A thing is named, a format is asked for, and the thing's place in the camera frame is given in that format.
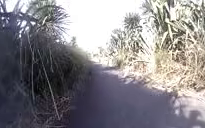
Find green flax bushes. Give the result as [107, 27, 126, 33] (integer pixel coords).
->
[99, 0, 205, 73]

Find dark flax bushes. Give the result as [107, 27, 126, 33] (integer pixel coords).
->
[0, 0, 94, 128]

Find grey asphalt path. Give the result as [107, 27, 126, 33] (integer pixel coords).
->
[64, 61, 205, 128]

